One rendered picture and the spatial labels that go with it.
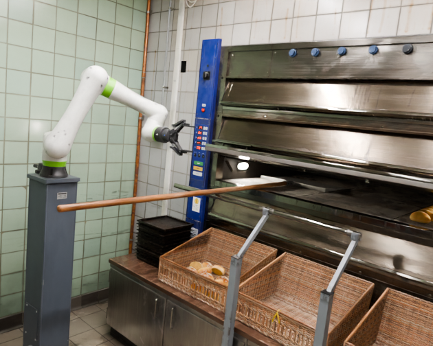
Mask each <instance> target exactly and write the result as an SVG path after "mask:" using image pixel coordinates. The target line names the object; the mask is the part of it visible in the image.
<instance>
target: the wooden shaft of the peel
mask: <svg viewBox="0 0 433 346"><path fill-rule="evenodd" d="M286 184H287V183H286V182H285V181H283V182H275V183H263V184H256V185H244V186H236V187H224V188H217V189H205V190H198V191H191V192H178V193H171V194H159V195H152V196H139V197H132V198H120V199H113V200H100V201H93V202H86V203H74V204H67V205H59V206H57V211H58V212H66V211H78V210H83V209H95V208H101V207H112V206H118V205H128V204H135V203H145V202H152V201H158V200H169V199H175V198H186V197H192V196H203V195H209V194H220V193H226V192H237V191H243V190H249V189H260V188H266V187H278V186H283V185H286Z"/></svg>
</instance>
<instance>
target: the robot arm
mask: <svg viewBox="0 0 433 346"><path fill-rule="evenodd" d="M99 95H102V96H104V97H107V99H110V100H113V101H115V102H119V103H121V104H123V105H125V106H128V107H130V108H132V109H134V110H136V111H138V112H140V113H141V114H144V115H145V116H147V118H148V119H147V120H146V123H145V125H144V127H143V129H142V137H143V138H144V140H146V141H148V142H154V141H157V142H161V143H168V142H170V143H171V145H170V146H169V148H171V149H173V150H174V151H175V152H176V153H177V154H178V155H179V156H183V153H184V154H187V152H193V151H191V150H183V149H182V147H181V146H180V145H179V142H178V136H179V135H178V133H179V132H180V130H181V129H182V128H183V127H184V126H185V127H191V128H195V126H190V124H188V123H186V120H185V119H182V120H180V121H179V122H177V123H175V124H171V126H172V127H173V129H172V130H171V129H169V128H167V127H162V126H163V125H164V122H165V121H166V118H167V116H168V111H167V109H166V108H165V107H164V106H162V105H161V104H158V103H155V102H153V101H150V100H148V99H146V98H145V97H142V96H141V95H139V94H137V93H135V92H134V91H132V90H130V89H129V88H127V87H125V86H124V85H123V84H121V83H120V82H118V81H117V80H114V79H113V78H111V77H110V76H108V74H107V72H106V71H105V70H104V69H103V68H102V67H99V66H91V67H88V68H87V69H85V70H84V71H83V72H82V73H81V75H80V84H79V86H78V89H77V91H76V93H75V95H74V97H73V99H72V101H71V102H70V104H69V106H68V107H67V110H66V111H65V113H64V114H63V116H62V117H61V119H60V121H59V122H58V123H57V125H56V126H55V128H54V129H53V131H49V132H45V133H44V134H43V151H42V163H39V164H34V165H33V167H34V168H37V170H35V173H36V174H39V176H42V177H45V178H67V177H68V173H67V170H66V163H67V155H68V154H69V151H70V150H71V146H72V144H73V142H74V139H75V137H76V135H77V132H78V130H79V128H80V126H81V124H82V122H83V120H84V118H85V117H86V115H87V113H88V112H89V109H90V108H91V106H92V105H93V103H94V102H95V100H96V99H97V97H98V96H99ZM179 125H180V126H179ZM177 126H179V127H178V128H177V129H176V130H175V128H176V127H177ZM173 144H175V146H176V147H175V146H174V145H173Z"/></svg>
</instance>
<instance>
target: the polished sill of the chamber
mask: <svg viewBox="0 0 433 346"><path fill-rule="evenodd" d="M215 186H218V187H236V186H243V185H240V184H237V183H231V182H228V181H222V180H216V181H215ZM238 192H242V193H245V194H250V195H253V196H258V197H261V198H266V199H270V200H274V201H278V202H281V203H286V204H289V205H294V206H297V207H302V208H305V209H310V210H314V211H319V212H322V213H325V214H330V215H333V216H338V217H341V218H346V219H349V220H354V221H358V222H363V223H366V224H371V225H373V226H376V227H381V228H385V229H390V230H393V231H398V232H401V233H406V234H409V235H414V236H417V237H420V238H425V239H429V240H433V229H427V228H424V227H418V226H415V225H412V224H406V223H403V222H398V221H394V220H389V219H386V218H380V217H377V216H372V215H368V214H363V213H359V212H356V211H351V210H347V209H342V208H339V207H334V206H330V205H325V204H322V203H316V202H313V201H310V200H304V199H301V198H296V197H292V196H287V195H284V194H278V193H275V192H269V191H266V190H263V189H249V190H243V191H238Z"/></svg>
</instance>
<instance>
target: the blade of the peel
mask: <svg viewBox="0 0 433 346"><path fill-rule="evenodd" d="M260 178H261V179H265V180H268V181H274V182H283V181H293V185H294V186H297V187H303V188H307V189H313V190H317V191H320V192H332V191H335V190H340V189H346V188H343V187H337V186H333V185H327V184H322V183H316V182H312V181H306V180H302V179H298V178H291V177H288V176H265V175H261V177H260Z"/></svg>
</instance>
